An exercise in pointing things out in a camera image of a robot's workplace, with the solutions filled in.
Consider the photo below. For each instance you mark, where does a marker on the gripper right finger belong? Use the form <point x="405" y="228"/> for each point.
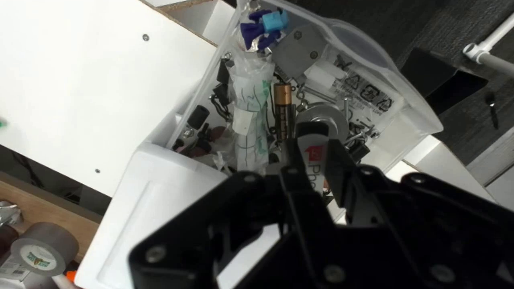
<point x="421" y="224"/>

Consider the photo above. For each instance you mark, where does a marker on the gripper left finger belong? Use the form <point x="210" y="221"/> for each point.
<point x="200" y="216"/>

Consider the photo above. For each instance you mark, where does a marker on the white stick with red label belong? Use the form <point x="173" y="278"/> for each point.
<point x="315" y="156"/>

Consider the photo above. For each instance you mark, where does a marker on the translucent drawer with white front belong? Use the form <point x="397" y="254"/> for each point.
<point x="160" y="208"/>

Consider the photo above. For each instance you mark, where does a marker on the black cylinder cap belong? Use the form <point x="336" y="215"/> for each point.
<point x="198" y="117"/>

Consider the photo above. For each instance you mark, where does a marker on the heap of screws and clips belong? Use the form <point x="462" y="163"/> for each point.
<point x="359" y="140"/>

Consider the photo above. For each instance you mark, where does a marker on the clear plastic bag green print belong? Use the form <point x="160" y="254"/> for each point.
<point x="251" y="120"/>

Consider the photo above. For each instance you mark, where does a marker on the small black tool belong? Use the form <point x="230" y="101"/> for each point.
<point x="492" y="110"/>

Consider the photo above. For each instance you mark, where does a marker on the copper and black battery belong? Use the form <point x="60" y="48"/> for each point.
<point x="282" y="108"/>

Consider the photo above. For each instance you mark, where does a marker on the black binder clip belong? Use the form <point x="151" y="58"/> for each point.
<point x="223" y="80"/>

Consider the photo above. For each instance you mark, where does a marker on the black flat box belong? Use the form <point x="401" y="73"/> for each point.
<point x="437" y="80"/>

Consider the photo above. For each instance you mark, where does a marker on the silver round disc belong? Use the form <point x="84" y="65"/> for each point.
<point x="325" y="114"/>

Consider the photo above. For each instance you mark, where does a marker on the wooden shelf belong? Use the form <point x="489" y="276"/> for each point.
<point x="44" y="210"/>

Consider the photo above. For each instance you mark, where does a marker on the white pipe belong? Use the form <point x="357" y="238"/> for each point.
<point x="492" y="54"/>

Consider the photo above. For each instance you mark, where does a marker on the purple plastic clip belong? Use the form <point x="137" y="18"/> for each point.
<point x="252" y="32"/>

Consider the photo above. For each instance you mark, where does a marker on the grey metal plate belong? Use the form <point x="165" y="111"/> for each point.
<point x="297" y="50"/>

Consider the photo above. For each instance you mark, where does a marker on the light blue plastic clip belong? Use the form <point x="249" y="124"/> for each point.
<point x="275" y="21"/>

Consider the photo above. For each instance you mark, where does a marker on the roll of grey duct tape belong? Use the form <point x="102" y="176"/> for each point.
<point x="52" y="245"/>

